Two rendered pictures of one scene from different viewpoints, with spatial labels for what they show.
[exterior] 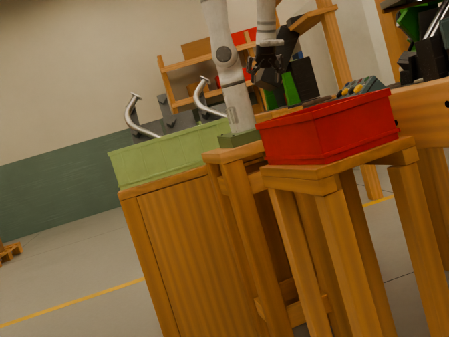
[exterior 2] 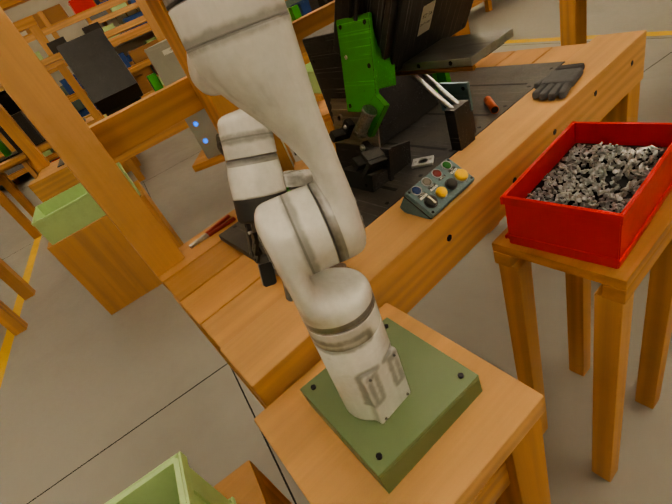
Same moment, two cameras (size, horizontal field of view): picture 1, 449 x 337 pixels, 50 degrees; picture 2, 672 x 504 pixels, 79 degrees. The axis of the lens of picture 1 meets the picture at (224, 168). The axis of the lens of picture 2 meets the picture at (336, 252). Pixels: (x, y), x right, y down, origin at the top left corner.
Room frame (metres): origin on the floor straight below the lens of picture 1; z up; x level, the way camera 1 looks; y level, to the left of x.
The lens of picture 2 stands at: (1.84, 0.26, 1.40)
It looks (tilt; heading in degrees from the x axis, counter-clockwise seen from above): 34 degrees down; 260
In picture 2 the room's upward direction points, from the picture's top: 24 degrees counter-clockwise
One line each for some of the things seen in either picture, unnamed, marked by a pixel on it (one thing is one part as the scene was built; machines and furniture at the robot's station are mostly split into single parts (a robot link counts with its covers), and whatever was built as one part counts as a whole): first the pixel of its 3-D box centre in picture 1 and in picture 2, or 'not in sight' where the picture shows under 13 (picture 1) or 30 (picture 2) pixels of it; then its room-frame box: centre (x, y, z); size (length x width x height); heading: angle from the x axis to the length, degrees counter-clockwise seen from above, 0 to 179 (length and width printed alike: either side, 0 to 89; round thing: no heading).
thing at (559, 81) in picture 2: not in sight; (555, 82); (0.91, -0.63, 0.91); 0.20 x 0.11 x 0.03; 25
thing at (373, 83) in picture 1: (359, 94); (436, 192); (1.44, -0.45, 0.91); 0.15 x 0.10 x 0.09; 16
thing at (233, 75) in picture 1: (228, 65); (317, 260); (1.79, -0.12, 1.14); 0.09 x 0.09 x 0.17; 82
